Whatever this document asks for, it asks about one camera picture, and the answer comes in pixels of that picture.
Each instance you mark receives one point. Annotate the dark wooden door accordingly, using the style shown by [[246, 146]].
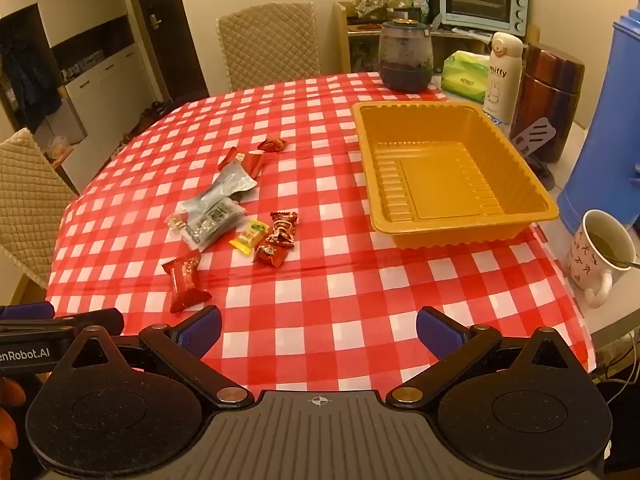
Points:
[[180, 25]]

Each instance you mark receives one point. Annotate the white patterned mug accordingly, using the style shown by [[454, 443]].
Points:
[[587, 260]]

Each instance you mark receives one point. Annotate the large red candy packet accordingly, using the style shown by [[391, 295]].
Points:
[[185, 282]]

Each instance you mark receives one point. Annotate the brown metal thermos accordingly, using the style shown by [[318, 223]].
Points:
[[550, 85]]

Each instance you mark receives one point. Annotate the red snack packet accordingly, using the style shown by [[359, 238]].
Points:
[[247, 161]]

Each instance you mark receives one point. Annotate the grey printed snack packet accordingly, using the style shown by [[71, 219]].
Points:
[[212, 221]]

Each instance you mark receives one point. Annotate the white wall cabinet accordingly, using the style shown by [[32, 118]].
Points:
[[100, 80]]

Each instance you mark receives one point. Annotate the yellow candy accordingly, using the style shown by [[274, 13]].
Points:
[[247, 236]]

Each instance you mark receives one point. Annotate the person's left hand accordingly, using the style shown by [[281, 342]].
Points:
[[6, 425]]

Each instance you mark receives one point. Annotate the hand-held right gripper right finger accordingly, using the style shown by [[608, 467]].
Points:
[[440, 332]]

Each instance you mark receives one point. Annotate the white green snack packet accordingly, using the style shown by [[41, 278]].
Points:
[[230, 185]]

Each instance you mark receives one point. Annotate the green tissue pack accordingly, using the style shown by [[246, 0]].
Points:
[[465, 77]]

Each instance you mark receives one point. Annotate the white drink bottle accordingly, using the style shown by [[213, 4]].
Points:
[[500, 80]]

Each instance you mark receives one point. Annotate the red checked tablecloth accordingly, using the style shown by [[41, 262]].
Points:
[[325, 285]]

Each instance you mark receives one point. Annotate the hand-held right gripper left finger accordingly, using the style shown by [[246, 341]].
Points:
[[200, 332]]

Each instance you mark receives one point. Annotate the glass jar with dark contents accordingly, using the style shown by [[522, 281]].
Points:
[[405, 60]]

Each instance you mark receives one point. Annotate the white slotted spatula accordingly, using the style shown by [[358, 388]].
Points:
[[535, 135]]

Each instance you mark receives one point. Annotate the yellow plastic tray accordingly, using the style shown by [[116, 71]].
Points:
[[440, 185]]

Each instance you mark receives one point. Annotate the dark hanging jacket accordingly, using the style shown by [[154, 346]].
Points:
[[27, 75]]

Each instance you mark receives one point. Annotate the beige quilted chair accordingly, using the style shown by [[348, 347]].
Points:
[[30, 200], [270, 45]]

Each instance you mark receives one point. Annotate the small brown candy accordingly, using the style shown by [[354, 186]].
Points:
[[176, 222]]

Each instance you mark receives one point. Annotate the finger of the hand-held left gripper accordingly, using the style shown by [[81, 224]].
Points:
[[90, 321], [27, 311]]

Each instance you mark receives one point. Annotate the blue thermos flask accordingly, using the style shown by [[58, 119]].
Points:
[[605, 135]]

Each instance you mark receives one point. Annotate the small red twisted candy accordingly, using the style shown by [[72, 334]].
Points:
[[272, 145]]

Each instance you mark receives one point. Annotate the row of shoes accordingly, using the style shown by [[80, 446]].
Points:
[[150, 112]]

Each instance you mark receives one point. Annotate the brown red twisted candy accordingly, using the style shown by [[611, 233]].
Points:
[[271, 256], [283, 225]]

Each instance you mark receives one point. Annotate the wooden shelf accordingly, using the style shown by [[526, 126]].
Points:
[[342, 40]]

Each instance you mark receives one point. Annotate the metal spoon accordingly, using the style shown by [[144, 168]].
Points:
[[627, 262]]

